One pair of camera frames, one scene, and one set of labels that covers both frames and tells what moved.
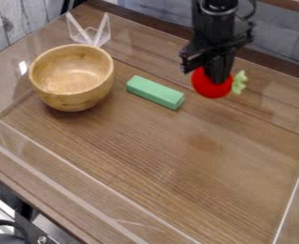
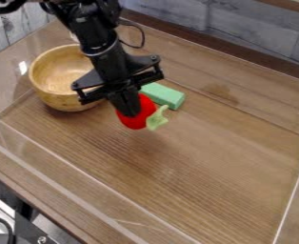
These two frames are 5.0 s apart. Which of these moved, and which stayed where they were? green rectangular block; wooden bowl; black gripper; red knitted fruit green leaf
Moved: red knitted fruit green leaf; black gripper
Stayed: green rectangular block; wooden bowl
